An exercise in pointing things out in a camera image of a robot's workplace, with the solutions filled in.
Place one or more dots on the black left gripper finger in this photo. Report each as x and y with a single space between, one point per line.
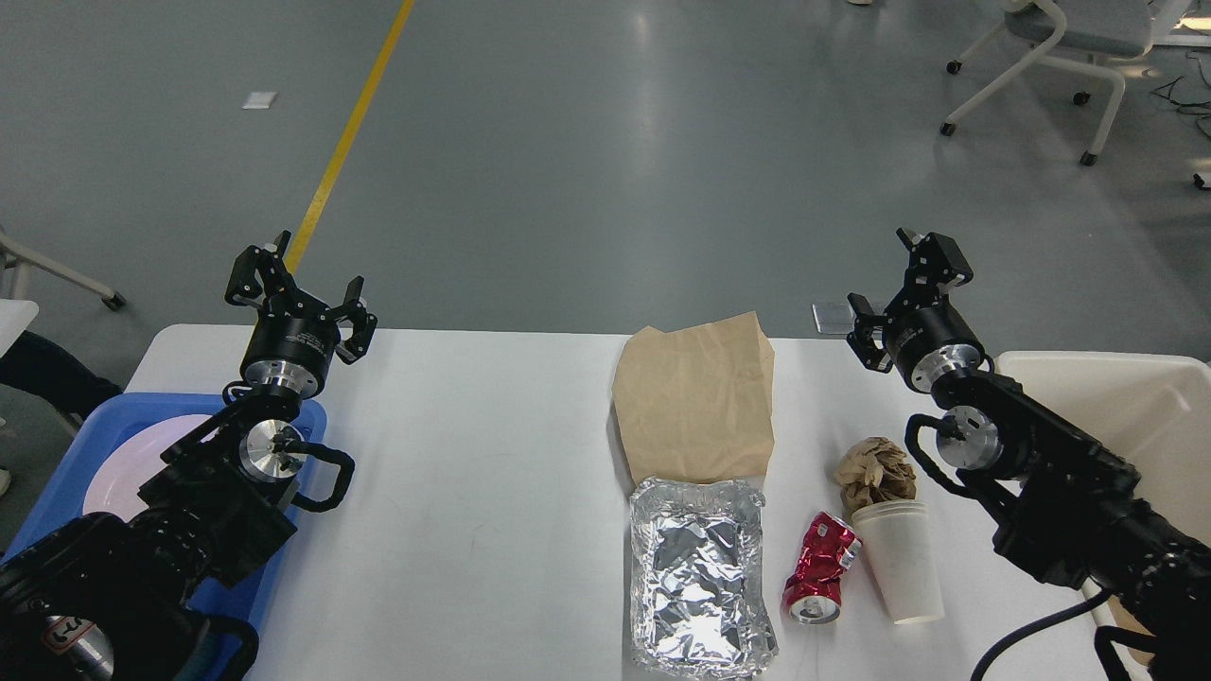
259 279
363 324

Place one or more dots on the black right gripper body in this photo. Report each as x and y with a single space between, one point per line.
931 342

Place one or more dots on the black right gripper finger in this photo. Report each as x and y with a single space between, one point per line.
867 324
936 265

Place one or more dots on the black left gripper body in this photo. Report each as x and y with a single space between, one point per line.
290 352

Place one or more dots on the brown paper bag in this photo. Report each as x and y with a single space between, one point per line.
696 405

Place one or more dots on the pink plastic plate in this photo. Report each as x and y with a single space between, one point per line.
114 488

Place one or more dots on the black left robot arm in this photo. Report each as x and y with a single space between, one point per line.
108 599

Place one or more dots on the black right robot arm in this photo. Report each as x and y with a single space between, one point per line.
1064 506

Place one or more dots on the silver floor socket plate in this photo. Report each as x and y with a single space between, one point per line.
832 318

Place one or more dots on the crumpled brown paper ball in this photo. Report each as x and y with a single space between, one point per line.
873 471

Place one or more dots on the white paper cup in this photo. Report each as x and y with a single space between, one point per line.
895 537

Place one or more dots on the beige plastic bin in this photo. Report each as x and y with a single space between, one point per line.
1152 410

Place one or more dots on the person leg dark trousers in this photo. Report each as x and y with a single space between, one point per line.
33 364

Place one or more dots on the white chair leg left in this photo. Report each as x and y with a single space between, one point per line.
18 262

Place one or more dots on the crushed red soda can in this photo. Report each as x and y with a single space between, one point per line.
812 594

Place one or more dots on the white office chair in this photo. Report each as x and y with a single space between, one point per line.
1084 85

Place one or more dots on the aluminium foil tray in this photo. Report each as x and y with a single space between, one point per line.
695 598

